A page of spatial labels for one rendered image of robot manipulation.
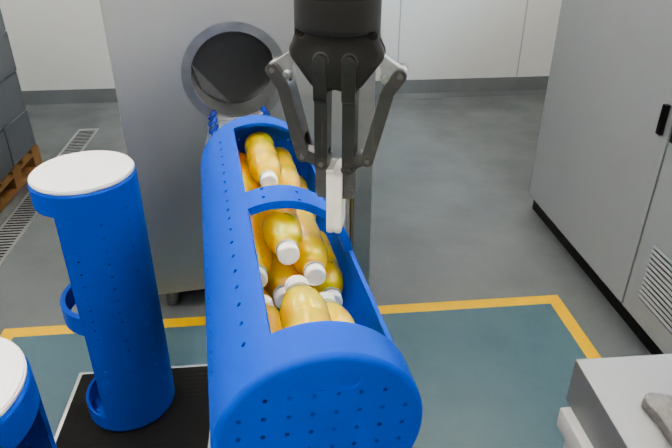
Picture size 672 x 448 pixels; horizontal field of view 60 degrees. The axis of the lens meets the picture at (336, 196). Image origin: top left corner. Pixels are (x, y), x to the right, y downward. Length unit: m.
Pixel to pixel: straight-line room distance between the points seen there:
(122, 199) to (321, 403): 1.06
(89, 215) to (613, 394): 1.29
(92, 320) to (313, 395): 1.19
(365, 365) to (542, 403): 1.77
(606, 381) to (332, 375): 0.43
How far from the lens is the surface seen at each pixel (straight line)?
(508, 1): 5.70
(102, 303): 1.84
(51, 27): 5.68
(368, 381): 0.78
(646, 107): 2.69
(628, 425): 0.95
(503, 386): 2.50
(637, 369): 1.04
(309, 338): 0.75
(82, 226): 1.70
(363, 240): 1.90
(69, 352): 2.79
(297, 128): 0.55
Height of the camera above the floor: 1.73
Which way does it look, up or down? 28 degrees down
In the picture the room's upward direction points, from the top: straight up
